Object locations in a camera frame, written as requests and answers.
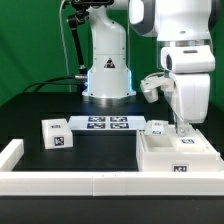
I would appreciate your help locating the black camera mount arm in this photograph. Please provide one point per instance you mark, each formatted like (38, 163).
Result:
(79, 18)

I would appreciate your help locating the white cabinet door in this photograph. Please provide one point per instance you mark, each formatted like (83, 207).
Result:
(156, 127)
(190, 142)

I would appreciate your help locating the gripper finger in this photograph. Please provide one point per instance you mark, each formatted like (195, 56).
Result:
(180, 130)

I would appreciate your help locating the white cabinet body box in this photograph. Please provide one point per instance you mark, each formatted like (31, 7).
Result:
(155, 153)

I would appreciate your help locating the white marker base plate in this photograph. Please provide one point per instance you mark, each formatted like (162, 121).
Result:
(107, 122)

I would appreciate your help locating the white cabinet top block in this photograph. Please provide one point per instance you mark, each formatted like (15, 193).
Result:
(56, 134)

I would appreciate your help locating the white U-shaped fence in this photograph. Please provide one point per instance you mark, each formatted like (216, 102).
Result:
(101, 183)

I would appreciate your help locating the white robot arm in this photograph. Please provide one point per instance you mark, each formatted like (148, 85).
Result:
(181, 30)

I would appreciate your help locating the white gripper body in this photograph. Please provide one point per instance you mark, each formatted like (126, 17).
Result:
(189, 68)

